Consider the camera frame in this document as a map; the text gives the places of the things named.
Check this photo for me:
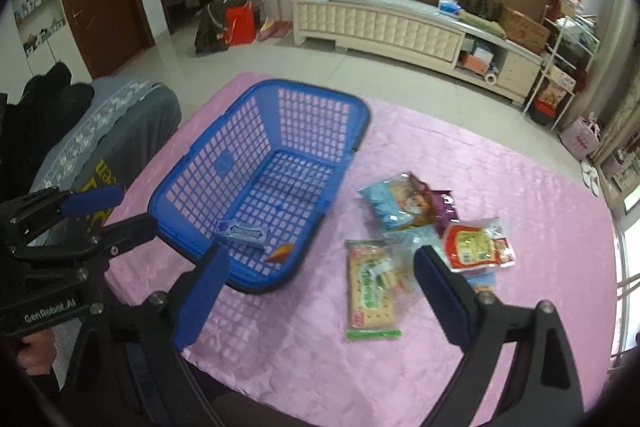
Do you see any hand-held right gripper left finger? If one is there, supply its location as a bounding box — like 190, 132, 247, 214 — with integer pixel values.
62, 243, 231, 427

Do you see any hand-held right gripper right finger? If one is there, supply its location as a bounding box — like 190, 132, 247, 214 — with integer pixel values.
412, 246, 586, 427

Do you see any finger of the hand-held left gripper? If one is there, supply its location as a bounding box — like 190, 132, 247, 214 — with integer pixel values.
0, 184, 125, 238
10, 213, 160, 268

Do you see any red yellow snack packet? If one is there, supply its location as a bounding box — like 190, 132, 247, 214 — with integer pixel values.
442, 218, 516, 275

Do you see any light blue snack packet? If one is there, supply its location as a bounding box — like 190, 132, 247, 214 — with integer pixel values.
382, 227, 498, 293
357, 172, 432, 232

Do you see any green cracker packet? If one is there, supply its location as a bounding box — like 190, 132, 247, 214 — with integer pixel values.
344, 239, 403, 342

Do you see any blue white gum pack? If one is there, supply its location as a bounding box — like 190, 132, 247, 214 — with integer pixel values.
214, 218, 273, 250

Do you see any purple snack packet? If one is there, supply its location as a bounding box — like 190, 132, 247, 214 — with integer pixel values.
425, 189, 461, 235

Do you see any small orange snack packet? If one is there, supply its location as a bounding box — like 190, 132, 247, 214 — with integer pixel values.
266, 243, 296, 264

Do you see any blue plastic basket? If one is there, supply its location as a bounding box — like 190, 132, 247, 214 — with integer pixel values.
148, 79, 373, 294

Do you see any person's left hand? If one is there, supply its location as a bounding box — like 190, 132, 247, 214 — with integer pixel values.
12, 329, 58, 390

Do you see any dark cloth with yellow print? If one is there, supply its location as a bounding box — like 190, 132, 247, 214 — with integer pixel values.
82, 157, 131, 228

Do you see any grey sofa with lace cover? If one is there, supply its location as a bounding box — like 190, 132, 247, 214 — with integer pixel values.
30, 77, 183, 228

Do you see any black jacket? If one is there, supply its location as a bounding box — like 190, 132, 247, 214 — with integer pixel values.
0, 62, 96, 202

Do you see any pink quilted blanket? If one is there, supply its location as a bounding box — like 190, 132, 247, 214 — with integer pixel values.
102, 72, 621, 427

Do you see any pink bag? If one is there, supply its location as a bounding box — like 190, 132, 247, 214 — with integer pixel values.
560, 114, 603, 162

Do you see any black backpack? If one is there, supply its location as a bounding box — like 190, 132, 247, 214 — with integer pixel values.
194, 0, 231, 55

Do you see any red bag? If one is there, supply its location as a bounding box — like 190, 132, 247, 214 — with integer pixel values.
223, 4, 256, 46

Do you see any orange flat box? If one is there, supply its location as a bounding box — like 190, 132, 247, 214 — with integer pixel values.
457, 52, 493, 72

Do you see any pink dustpan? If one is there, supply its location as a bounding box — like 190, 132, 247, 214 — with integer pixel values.
257, 18, 291, 42

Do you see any green folded cloth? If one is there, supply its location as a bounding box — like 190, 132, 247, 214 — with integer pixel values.
457, 11, 506, 38

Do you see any cardboard box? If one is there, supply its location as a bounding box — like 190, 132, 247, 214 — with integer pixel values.
500, 7, 551, 55

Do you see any white padded cabinet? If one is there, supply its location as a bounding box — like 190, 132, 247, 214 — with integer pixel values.
292, 0, 551, 105

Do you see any white metal rack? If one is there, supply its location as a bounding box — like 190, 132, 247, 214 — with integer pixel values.
522, 0, 601, 130

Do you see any wall picture shelf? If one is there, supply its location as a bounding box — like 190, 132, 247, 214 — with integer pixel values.
12, 0, 68, 58

